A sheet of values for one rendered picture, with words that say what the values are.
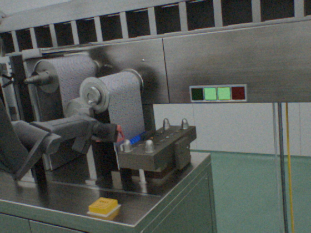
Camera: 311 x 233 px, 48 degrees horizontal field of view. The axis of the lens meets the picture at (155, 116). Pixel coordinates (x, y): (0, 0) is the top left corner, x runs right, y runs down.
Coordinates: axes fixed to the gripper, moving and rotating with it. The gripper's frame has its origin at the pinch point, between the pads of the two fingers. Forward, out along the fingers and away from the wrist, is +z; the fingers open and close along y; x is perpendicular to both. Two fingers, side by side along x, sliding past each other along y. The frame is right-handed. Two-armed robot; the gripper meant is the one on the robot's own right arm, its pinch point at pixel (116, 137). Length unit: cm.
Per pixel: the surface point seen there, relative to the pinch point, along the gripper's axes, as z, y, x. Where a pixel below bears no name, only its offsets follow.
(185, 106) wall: 253, -93, 94
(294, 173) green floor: 252, 33, 24
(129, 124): 7.8, -0.6, 7.4
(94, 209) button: -16.2, 7.8, -28.1
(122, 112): 1.7, -0.6, 10.7
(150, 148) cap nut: -0.6, 16.4, -3.9
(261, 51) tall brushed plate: 13, 51, 39
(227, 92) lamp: 20.4, 36.8, 25.2
